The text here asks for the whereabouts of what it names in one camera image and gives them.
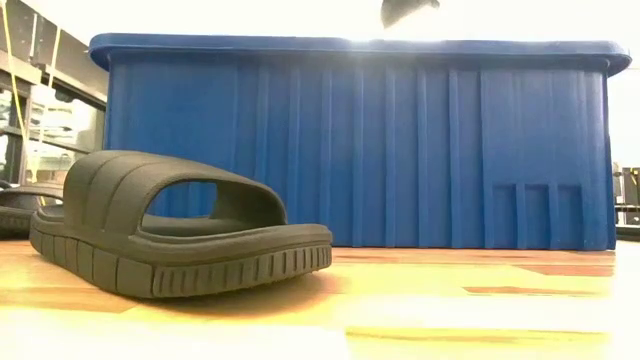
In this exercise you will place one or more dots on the black foam slide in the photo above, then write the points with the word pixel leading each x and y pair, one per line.
pixel 20 205
pixel 402 10

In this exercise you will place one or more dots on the dark green foam slide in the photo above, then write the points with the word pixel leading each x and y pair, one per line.
pixel 100 260

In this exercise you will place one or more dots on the blue ribbed plastic bin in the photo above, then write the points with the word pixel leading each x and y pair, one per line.
pixel 350 150

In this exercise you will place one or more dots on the dark framed glass window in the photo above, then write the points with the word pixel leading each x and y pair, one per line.
pixel 65 125

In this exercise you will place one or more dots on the black equipment rack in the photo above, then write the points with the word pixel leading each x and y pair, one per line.
pixel 630 200

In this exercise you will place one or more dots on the grey metal frame beam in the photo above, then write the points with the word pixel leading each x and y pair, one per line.
pixel 75 57

